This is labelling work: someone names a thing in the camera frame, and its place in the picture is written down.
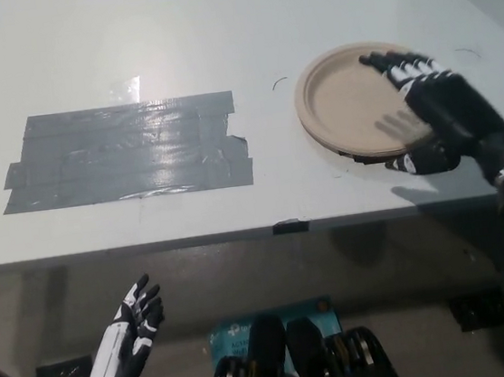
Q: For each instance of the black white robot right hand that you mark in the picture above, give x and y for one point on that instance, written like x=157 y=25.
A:
x=452 y=111

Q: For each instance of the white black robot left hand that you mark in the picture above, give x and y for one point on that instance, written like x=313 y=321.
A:
x=120 y=349

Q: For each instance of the stack of beige paper plates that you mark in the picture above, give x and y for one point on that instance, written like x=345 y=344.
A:
x=342 y=101

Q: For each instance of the teal cardboard box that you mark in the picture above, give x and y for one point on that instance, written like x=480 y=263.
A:
x=232 y=338

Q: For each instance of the clear tape piece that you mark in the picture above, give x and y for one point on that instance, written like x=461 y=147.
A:
x=127 y=91

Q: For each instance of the grey duct tape patch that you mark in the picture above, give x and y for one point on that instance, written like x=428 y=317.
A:
x=130 y=154

